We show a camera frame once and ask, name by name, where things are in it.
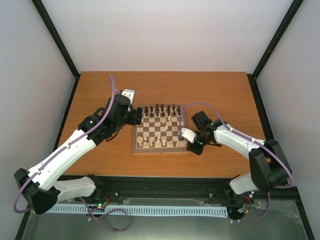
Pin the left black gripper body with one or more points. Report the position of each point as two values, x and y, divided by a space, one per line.
136 119

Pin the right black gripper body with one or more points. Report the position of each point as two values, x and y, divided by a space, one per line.
199 149

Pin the wooden folding chess board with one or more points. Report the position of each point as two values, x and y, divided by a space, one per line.
159 131

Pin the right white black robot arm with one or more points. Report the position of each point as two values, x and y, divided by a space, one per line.
269 167

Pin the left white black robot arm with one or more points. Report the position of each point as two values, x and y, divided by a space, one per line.
39 185

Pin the pile of white chess pieces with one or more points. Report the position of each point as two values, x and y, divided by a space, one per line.
158 135

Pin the dark chess pieces row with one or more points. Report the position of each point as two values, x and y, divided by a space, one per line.
162 110

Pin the left controller circuit board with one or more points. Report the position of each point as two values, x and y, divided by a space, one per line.
102 204

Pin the right controller wiring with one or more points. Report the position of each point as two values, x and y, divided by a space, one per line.
246 206

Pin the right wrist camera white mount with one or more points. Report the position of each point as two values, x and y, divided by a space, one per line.
187 134

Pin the black aluminium frame rail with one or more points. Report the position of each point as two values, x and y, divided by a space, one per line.
119 189

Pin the light blue cable duct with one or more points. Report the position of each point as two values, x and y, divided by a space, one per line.
144 210

